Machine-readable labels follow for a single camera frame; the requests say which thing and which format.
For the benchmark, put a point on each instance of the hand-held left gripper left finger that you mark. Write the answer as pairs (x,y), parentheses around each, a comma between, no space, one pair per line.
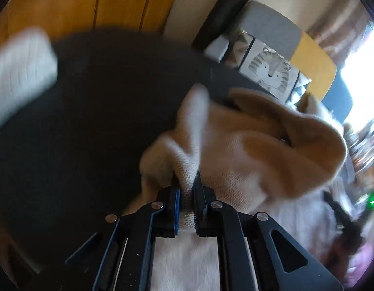
(176,209)

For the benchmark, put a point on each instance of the pink curtain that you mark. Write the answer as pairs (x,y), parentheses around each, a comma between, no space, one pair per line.
(341,27)

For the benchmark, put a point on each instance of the black rolled mat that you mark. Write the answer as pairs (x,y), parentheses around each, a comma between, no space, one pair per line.
(226,9)

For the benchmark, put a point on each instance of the person's pink clothing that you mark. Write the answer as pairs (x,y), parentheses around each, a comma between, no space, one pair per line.
(364,263)

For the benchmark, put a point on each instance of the cluttered wooden desk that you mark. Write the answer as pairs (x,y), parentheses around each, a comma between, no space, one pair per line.
(362,145)

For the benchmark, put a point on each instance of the grey yellow blue sofa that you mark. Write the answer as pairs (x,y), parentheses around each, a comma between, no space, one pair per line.
(271,21)

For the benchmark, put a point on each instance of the bright window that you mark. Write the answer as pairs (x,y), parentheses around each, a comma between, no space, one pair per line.
(362,81)

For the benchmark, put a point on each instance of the white knit sweater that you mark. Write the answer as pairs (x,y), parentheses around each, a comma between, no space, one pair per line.
(20,72)

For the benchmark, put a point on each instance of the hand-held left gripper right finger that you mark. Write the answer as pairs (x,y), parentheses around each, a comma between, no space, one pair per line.
(196,209)

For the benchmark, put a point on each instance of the wooden wardrobe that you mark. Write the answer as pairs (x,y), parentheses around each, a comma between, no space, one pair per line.
(120,3)

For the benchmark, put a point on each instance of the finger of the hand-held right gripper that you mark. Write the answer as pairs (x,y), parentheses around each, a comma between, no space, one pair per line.
(334,206)

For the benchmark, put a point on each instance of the beige knit sweater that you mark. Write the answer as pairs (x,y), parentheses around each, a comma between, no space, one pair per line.
(250,157)

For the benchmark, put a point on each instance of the tiger print cushion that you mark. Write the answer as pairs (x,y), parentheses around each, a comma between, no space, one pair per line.
(268,66)

